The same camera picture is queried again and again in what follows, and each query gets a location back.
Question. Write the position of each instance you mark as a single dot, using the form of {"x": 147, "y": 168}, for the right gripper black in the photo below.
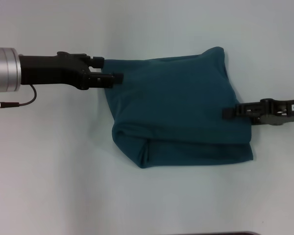
{"x": 284, "y": 111}

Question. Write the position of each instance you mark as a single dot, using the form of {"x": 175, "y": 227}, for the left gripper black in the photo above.
{"x": 51, "y": 71}

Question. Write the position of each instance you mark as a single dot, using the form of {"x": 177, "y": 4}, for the teal T-shirt with FREE print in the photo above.
{"x": 176, "y": 105}

